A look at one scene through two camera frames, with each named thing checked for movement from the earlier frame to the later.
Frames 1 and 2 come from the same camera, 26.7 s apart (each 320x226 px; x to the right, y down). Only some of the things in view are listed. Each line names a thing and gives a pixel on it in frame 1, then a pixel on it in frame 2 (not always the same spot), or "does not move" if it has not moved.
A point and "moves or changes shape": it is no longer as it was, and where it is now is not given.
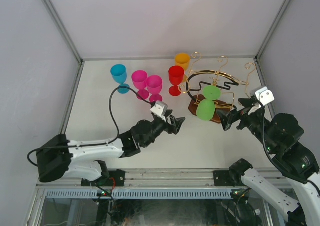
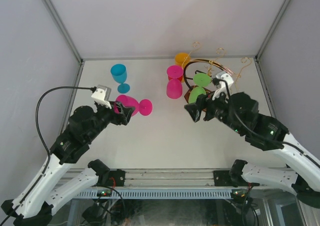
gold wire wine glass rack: [204, 88] → [189, 89]
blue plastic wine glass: [119, 74] does not move
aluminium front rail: [158, 177] does not move
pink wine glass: [154, 83] → [174, 84]
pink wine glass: [139, 77] → [144, 106]
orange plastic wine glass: [183, 59] does not move
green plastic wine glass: [206, 108] moves or changes shape
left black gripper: [176, 123] → [127, 112]
